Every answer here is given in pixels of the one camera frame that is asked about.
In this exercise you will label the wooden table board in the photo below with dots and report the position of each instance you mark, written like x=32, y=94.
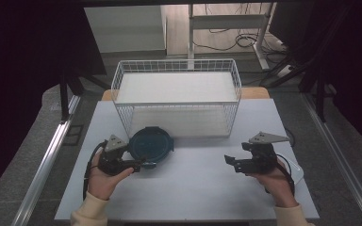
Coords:
x=254, y=93

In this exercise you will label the round container dark blue lid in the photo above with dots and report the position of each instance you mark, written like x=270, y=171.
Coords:
x=151, y=144

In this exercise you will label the white metal desk frame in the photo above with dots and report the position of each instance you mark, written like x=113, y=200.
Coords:
x=226, y=22

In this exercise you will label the aluminium rail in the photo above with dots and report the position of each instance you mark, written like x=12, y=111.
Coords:
x=342, y=160
x=44, y=169

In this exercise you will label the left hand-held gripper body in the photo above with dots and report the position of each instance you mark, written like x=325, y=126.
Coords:
x=114, y=157

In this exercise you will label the black curtain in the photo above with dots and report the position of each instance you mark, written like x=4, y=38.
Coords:
x=355, y=62
x=22, y=78

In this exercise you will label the black metal stand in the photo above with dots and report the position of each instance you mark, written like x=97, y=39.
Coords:
x=320, y=100
x=64, y=100

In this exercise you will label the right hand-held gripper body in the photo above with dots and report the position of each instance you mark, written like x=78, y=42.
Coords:
x=262, y=158

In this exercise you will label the black floor grate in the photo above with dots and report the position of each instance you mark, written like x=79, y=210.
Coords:
x=73, y=135

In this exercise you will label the person's right hand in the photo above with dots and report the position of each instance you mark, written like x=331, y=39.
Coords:
x=279, y=188

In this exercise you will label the white power strip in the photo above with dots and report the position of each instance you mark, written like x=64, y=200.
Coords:
x=285, y=70

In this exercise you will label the person's left hand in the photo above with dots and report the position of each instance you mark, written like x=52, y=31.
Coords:
x=103, y=185

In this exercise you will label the white cabinet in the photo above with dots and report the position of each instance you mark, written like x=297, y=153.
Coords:
x=124, y=28

